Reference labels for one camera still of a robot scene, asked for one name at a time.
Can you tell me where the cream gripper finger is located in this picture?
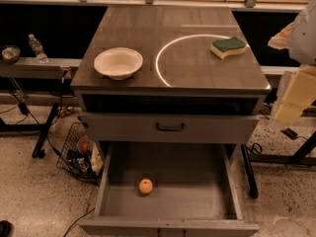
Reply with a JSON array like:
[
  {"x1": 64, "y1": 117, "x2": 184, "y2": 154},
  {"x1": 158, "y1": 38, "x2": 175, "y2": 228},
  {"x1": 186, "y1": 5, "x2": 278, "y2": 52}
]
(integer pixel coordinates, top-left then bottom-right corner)
[{"x1": 272, "y1": 65, "x2": 316, "y2": 125}]

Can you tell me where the orange fruit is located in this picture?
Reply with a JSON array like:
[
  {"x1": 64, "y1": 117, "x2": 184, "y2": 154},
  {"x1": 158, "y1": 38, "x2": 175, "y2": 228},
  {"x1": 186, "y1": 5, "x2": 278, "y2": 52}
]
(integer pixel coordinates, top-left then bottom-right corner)
[{"x1": 138, "y1": 179, "x2": 153, "y2": 195}]

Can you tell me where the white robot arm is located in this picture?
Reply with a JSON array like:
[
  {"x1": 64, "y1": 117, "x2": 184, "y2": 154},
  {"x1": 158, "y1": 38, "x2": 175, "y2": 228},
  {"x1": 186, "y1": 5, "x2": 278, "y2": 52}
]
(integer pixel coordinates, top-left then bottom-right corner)
[{"x1": 268, "y1": 0, "x2": 316, "y2": 125}]

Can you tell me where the grey wooden drawer cabinet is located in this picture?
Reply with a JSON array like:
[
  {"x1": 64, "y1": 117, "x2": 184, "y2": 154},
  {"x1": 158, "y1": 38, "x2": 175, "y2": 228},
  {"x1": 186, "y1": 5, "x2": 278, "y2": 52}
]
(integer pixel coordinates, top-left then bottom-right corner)
[{"x1": 70, "y1": 5, "x2": 273, "y2": 150}]

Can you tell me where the open grey lower drawer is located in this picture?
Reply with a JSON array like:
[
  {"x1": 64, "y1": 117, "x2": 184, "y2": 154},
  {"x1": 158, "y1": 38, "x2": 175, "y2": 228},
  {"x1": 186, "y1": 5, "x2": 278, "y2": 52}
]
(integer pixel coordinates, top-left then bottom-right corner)
[{"x1": 80, "y1": 142, "x2": 259, "y2": 237}]

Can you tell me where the black power adapter right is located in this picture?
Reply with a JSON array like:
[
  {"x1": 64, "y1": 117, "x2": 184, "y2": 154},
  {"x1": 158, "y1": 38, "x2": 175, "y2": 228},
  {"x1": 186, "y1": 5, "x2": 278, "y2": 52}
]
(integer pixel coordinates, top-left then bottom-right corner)
[{"x1": 282, "y1": 128, "x2": 298, "y2": 140}]

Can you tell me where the grey right side bench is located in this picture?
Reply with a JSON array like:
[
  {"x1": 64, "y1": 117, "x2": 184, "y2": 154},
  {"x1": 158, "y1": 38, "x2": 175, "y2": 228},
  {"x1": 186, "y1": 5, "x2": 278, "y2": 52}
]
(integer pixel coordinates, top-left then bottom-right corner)
[{"x1": 241, "y1": 65, "x2": 316, "y2": 198}]

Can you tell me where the grey bench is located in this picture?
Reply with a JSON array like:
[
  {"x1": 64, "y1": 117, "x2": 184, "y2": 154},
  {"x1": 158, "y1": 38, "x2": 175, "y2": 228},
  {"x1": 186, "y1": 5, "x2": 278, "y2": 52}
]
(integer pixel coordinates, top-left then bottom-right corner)
[
  {"x1": 0, "y1": 57, "x2": 81, "y2": 158},
  {"x1": 241, "y1": 65, "x2": 316, "y2": 198}
]

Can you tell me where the green yellow sponge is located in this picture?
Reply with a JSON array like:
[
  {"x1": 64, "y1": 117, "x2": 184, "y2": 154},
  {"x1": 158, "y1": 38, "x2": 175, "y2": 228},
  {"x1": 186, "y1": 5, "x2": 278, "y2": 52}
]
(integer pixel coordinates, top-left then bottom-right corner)
[{"x1": 210, "y1": 37, "x2": 247, "y2": 59}]

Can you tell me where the white paper bowl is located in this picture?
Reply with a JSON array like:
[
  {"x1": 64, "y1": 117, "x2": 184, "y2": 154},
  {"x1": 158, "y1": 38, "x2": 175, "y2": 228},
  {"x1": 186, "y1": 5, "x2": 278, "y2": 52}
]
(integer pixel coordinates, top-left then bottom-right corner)
[{"x1": 94, "y1": 47, "x2": 143, "y2": 80}]

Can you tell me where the clear plastic water bottle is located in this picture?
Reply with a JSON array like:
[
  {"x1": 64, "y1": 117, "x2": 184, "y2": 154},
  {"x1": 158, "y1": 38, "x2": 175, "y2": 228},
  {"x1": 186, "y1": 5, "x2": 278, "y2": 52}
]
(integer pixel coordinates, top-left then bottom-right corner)
[{"x1": 29, "y1": 34, "x2": 48, "y2": 63}]

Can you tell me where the grey left side bench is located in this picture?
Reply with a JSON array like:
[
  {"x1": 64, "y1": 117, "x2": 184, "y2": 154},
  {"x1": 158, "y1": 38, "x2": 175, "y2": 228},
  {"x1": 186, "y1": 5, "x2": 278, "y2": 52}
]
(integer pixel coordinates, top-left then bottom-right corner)
[{"x1": 0, "y1": 57, "x2": 81, "y2": 158}]

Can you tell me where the dark bowl on bench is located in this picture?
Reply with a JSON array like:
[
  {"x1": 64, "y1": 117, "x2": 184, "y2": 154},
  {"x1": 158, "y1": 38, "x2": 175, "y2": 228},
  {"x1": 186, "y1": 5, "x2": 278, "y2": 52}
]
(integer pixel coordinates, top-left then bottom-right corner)
[{"x1": 0, "y1": 45, "x2": 21, "y2": 65}]

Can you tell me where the black shoe tip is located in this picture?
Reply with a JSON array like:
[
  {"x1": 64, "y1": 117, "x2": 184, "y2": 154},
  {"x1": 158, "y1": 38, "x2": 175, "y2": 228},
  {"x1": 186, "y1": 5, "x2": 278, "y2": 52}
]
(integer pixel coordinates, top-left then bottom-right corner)
[{"x1": 0, "y1": 220, "x2": 12, "y2": 237}]

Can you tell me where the closed grey drawer with handle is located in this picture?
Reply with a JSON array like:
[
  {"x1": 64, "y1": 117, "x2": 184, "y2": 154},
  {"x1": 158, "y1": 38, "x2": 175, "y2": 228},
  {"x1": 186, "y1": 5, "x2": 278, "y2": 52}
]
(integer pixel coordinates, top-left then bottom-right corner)
[{"x1": 80, "y1": 113, "x2": 259, "y2": 144}]

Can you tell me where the black wire basket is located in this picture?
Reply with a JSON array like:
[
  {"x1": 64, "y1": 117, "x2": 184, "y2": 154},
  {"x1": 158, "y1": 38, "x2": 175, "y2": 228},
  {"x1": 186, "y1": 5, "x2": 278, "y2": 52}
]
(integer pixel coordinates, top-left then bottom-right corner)
[{"x1": 56, "y1": 122, "x2": 103, "y2": 182}]

